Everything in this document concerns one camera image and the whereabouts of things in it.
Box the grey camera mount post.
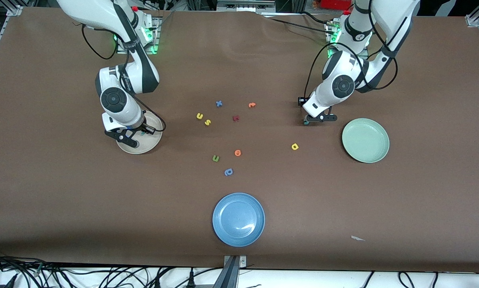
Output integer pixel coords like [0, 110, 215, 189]
[213, 255, 248, 288]

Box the green round plate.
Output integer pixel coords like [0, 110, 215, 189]
[341, 118, 390, 164]

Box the black cable on table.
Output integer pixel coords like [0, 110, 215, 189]
[263, 17, 330, 34]
[301, 11, 336, 25]

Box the beige round plate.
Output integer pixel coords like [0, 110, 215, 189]
[116, 111, 163, 155]

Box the blue round plate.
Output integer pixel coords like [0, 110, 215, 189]
[212, 192, 266, 247]

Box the red box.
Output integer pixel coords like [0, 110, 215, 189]
[321, 0, 352, 10]

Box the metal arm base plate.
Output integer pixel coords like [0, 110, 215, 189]
[327, 22, 370, 60]
[143, 16, 162, 55]

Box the grey metal box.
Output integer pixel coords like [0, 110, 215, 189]
[217, 0, 276, 12]

